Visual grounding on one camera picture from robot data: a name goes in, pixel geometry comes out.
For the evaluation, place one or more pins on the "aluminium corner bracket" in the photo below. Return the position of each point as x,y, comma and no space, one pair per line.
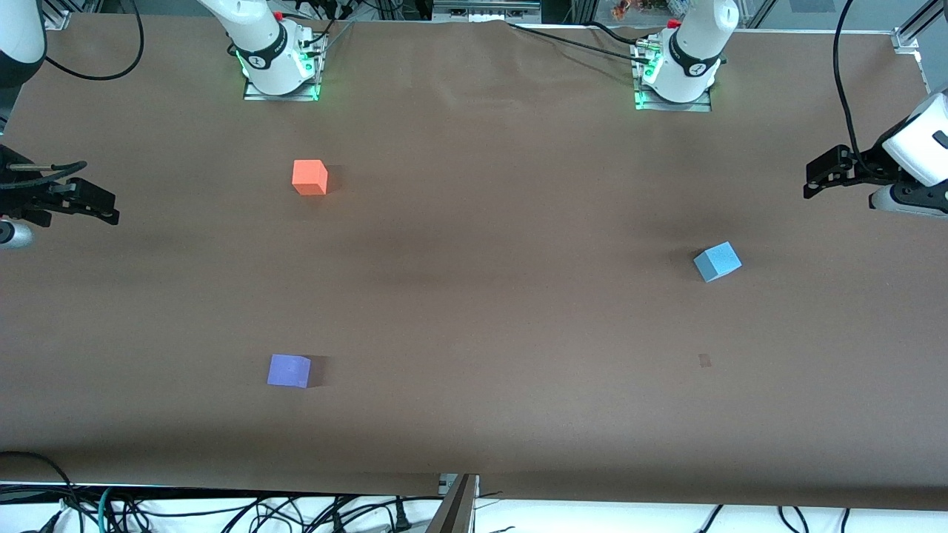
906,38
55,16

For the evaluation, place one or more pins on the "orange background object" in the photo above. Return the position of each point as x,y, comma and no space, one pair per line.
623,9

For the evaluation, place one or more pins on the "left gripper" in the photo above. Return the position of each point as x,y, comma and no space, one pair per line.
868,169

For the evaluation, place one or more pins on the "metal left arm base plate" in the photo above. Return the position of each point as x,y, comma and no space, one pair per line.
652,105

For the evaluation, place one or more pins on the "orange foam block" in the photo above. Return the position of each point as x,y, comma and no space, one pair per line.
309,178

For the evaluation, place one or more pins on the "light blue foam block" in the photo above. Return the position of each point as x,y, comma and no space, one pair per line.
717,263

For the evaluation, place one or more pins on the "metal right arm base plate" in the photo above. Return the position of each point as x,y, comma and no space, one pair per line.
296,96

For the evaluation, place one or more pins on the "purple foam block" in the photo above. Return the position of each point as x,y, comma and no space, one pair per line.
288,371

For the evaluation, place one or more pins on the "grey metal post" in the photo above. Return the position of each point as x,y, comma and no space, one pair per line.
453,511

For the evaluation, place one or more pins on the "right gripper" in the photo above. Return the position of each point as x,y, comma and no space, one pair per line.
22,194

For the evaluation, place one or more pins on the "brown paper table cover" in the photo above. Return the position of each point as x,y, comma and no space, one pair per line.
481,296

